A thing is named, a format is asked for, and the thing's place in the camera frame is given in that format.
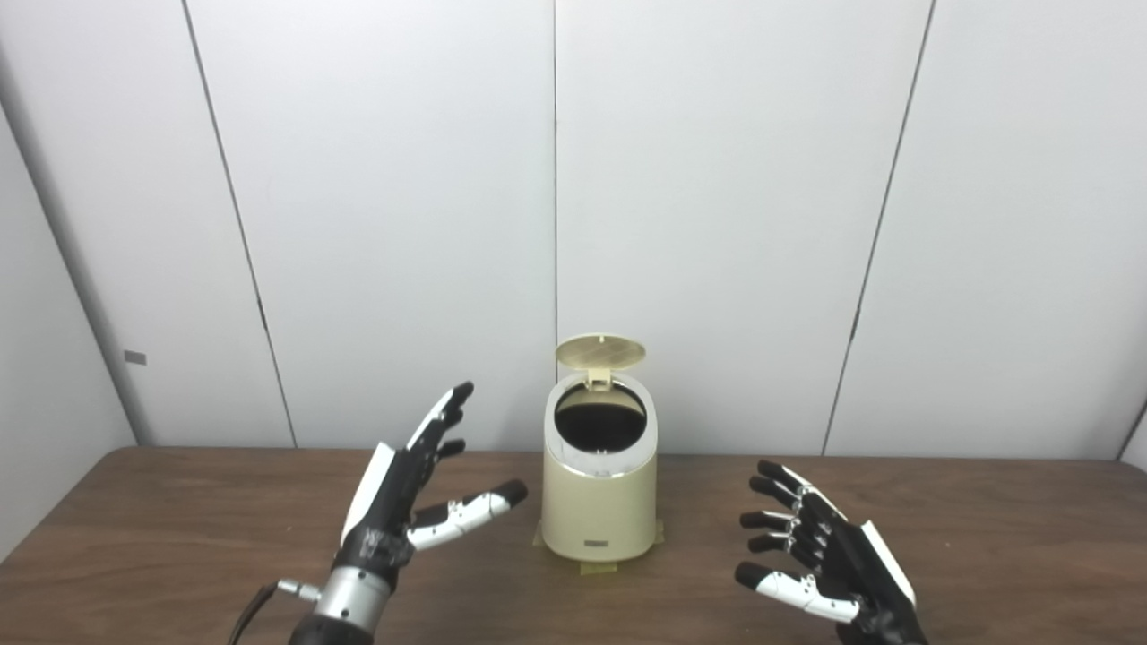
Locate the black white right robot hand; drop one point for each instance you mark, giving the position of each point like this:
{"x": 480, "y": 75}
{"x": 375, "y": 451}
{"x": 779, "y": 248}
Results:
{"x": 860, "y": 573}

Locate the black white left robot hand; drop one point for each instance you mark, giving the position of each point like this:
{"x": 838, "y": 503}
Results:
{"x": 385, "y": 511}

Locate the cream-colored bin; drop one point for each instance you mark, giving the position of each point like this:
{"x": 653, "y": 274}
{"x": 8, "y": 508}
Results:
{"x": 599, "y": 511}

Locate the round cream bin lid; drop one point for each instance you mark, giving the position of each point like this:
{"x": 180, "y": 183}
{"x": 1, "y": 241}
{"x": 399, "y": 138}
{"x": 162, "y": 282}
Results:
{"x": 600, "y": 349}

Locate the small grey wall tag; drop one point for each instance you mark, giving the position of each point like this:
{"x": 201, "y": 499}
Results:
{"x": 135, "y": 357}

